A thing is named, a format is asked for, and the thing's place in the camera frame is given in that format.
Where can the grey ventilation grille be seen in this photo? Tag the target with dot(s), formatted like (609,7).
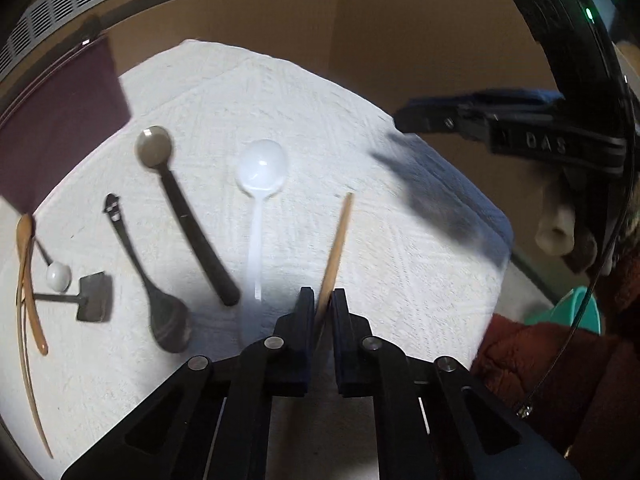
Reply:
(39,21)

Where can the smoky translucent plastic spoon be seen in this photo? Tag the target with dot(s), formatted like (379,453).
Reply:
(154,151)

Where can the red cloth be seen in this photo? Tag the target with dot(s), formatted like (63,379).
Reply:
(584,387)

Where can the maroon plastic utensil caddy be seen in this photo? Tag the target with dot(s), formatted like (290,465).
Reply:
(58,120)

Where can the small white-bowled metal spoon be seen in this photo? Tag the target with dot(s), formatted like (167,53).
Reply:
(58,276)

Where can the white plastic spoon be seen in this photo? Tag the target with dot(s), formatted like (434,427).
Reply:
(261,173)

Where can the long wooden chopstick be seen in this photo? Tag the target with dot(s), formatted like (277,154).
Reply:
(335,255)
(25,367)

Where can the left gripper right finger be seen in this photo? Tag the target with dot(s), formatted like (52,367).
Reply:
(354,366)

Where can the wooden spoon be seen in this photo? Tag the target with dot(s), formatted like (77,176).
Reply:
(25,239)

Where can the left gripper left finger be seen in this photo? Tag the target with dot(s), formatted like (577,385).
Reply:
(292,362)

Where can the teal plastic container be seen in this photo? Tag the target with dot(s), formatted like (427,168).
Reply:
(565,311)

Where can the black slotted-handle spoon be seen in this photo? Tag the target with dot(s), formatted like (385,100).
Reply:
(169,317)

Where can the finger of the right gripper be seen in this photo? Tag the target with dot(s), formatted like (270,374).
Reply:
(435,114)

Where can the small black metal spatula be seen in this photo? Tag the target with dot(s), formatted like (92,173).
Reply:
(94,300)

